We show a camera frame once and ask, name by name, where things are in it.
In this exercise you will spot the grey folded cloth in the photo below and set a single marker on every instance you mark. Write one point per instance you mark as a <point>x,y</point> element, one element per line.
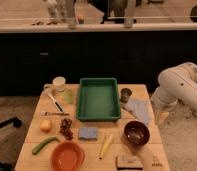
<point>139,109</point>

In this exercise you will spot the dark cabinet counter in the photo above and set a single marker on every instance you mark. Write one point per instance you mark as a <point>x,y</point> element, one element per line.
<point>31,56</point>

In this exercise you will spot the small metal cup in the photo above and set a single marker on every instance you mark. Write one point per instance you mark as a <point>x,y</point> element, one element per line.
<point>125,95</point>

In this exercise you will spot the whiteboard eraser block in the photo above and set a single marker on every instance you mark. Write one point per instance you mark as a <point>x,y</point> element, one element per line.
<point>128,162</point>

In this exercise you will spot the green plastic tray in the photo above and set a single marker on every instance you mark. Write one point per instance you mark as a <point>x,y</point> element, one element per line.
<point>98,100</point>

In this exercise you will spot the white handled knife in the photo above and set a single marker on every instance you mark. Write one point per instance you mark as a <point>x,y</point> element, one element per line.
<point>57,105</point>

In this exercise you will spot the silver fork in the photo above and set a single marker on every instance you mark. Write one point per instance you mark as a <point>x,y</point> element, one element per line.
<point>44,113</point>

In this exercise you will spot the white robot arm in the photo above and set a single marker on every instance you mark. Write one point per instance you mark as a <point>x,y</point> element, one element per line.
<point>175,83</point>

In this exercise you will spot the orange ball on counter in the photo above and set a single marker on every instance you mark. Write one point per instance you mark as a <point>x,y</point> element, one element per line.
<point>80,19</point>

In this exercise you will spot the white mug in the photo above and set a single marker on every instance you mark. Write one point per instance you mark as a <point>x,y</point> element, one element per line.
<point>58,84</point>

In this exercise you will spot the pale green pear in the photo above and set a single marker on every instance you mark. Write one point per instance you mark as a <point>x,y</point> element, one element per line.
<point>68,96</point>

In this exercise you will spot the blue sponge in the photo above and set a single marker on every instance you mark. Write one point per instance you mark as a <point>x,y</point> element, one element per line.
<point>88,133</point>

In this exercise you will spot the orange bowl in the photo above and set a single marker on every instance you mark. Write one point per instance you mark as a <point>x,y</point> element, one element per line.
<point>67,156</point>

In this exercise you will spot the bunch of dark grapes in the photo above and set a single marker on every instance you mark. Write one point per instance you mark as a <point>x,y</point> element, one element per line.
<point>65,128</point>

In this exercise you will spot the yellow lemon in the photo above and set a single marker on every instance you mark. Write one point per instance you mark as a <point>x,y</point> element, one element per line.
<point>46,125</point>

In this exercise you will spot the dark brown bowl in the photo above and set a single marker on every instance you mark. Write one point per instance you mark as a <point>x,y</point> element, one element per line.
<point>136,133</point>

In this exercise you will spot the green cucumber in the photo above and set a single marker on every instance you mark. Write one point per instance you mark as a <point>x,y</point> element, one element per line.
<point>42,144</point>

